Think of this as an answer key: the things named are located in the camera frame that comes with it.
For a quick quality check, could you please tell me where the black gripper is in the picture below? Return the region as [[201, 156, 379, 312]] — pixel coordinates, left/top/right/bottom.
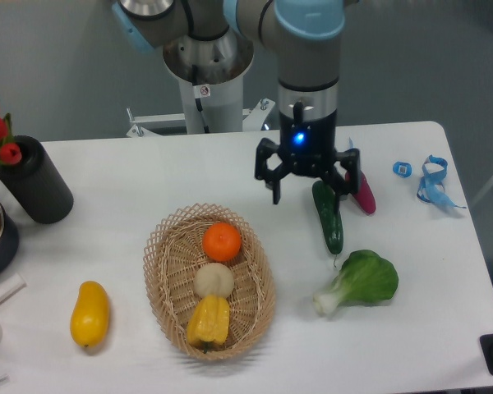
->
[[253, 86, 361, 216]]

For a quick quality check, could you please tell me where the yellow bell pepper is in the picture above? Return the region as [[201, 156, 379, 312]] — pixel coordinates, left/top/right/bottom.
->
[[187, 295, 230, 353]]

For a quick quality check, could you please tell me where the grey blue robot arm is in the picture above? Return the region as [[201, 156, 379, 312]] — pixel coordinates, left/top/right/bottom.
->
[[112, 1, 361, 200]]

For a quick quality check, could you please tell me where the woven wicker basket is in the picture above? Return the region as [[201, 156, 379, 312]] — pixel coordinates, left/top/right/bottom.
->
[[144, 204, 276, 361]]

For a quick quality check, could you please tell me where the green cucumber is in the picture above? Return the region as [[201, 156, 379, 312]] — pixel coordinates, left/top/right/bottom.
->
[[311, 181, 344, 258]]

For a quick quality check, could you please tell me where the magenta sweet potato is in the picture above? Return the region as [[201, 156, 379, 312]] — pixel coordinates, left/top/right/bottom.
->
[[349, 172, 376, 215]]

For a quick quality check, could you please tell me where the small blue tag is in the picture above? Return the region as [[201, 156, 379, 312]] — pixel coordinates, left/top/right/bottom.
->
[[393, 161, 412, 178]]

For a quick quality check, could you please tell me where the orange fruit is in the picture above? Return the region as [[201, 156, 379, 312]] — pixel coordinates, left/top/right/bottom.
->
[[202, 222, 242, 263]]

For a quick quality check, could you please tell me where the blue ribbon strip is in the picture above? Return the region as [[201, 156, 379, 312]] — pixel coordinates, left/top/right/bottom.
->
[[417, 155, 466, 208]]

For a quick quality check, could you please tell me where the green bok choy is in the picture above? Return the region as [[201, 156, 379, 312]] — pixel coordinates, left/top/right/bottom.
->
[[312, 250, 399, 316]]

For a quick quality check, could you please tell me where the yellow mango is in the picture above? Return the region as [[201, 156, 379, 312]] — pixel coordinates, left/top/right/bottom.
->
[[70, 281, 110, 348]]

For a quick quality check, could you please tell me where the black cylindrical vase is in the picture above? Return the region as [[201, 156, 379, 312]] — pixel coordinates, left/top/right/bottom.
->
[[0, 135, 74, 224]]

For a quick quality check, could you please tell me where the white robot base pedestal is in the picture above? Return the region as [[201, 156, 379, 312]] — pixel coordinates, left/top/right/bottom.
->
[[127, 29, 276, 137]]

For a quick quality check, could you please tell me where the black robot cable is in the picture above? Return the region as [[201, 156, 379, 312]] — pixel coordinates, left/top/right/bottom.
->
[[191, 64, 210, 135]]

